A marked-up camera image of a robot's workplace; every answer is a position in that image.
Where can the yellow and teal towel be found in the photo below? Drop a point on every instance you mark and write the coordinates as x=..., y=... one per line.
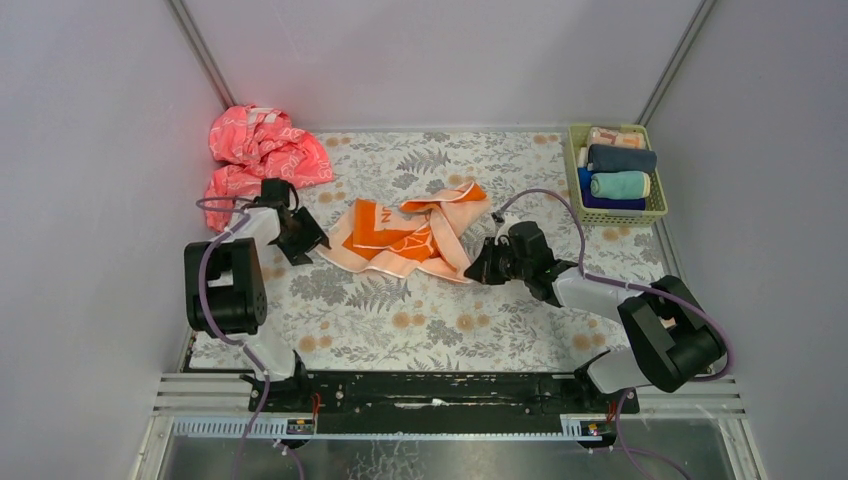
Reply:
x=625, y=185

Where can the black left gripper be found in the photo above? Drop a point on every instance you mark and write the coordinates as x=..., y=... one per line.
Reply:
x=303, y=232

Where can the rolled purple towel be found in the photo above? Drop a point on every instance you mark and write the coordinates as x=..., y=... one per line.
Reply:
x=590, y=201

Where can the orange and cream towel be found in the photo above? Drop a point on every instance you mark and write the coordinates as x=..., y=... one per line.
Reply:
x=421, y=234

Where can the rolled peach patterned towel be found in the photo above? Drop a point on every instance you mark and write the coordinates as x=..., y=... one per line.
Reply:
x=616, y=138

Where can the white slotted cable duct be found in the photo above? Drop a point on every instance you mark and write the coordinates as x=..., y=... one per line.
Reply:
x=230, y=427

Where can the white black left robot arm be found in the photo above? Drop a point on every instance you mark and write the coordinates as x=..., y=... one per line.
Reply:
x=225, y=290

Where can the pink patterned towel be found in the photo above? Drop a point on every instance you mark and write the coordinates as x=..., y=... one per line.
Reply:
x=252, y=144

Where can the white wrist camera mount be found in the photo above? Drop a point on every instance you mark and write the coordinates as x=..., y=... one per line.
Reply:
x=503, y=222

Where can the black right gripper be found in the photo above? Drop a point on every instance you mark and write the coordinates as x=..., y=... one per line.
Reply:
x=496, y=259

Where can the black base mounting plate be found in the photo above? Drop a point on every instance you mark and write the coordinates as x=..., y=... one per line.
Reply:
x=374, y=402

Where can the rolled blue towel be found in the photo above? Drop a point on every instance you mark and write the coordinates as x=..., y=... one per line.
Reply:
x=585, y=179

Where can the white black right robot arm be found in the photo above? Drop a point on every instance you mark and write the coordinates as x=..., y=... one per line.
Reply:
x=670, y=343

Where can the rolled dark grey towel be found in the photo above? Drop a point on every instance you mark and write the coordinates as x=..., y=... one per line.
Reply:
x=612, y=159

